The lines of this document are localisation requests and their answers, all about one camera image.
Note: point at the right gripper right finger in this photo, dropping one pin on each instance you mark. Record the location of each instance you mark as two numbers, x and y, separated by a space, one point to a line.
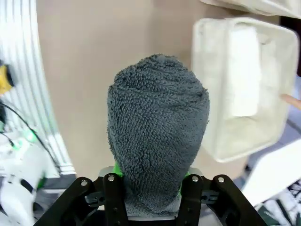
211 207

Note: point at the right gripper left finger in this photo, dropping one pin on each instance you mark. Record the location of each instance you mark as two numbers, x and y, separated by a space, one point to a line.
94 207

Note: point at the dark grey towel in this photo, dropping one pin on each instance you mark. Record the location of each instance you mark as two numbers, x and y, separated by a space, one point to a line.
157 117

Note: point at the white towel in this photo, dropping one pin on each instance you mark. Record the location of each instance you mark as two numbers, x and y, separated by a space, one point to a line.
244 70

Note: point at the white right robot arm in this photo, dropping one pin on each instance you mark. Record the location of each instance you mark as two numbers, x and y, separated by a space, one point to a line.
14 188

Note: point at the person's right hand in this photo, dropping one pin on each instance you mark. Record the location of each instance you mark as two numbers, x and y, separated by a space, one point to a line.
292 100

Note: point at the cream fabric storage basket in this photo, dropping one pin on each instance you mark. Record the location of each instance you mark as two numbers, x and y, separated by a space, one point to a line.
258 5
209 82

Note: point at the white ribbed panel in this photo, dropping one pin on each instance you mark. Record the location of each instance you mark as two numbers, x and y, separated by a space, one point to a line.
26 70

